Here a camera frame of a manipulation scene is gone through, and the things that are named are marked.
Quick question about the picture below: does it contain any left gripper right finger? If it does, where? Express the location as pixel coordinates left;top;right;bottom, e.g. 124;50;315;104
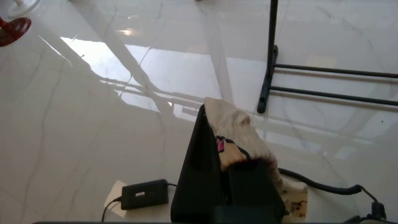
228;159;287;223

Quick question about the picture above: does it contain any black cable with plug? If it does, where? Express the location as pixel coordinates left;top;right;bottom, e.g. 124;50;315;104
278;167;388;222

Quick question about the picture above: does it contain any red round base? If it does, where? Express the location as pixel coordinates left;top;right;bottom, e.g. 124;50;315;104
0;16;32;48

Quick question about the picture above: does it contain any black clothes rack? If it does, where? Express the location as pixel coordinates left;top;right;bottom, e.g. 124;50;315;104
256;0;398;114

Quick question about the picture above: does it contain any white round base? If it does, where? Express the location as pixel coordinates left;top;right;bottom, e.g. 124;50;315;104
6;0;40;19

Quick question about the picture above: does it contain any black power adapter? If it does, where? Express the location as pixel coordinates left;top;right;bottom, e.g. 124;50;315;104
101;179;178;223

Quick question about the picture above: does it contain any cream printed garment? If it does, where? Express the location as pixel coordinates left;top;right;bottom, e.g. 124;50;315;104
203;96;308;223

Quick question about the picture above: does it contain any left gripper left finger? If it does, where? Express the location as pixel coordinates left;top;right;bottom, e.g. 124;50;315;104
170;104;230;223

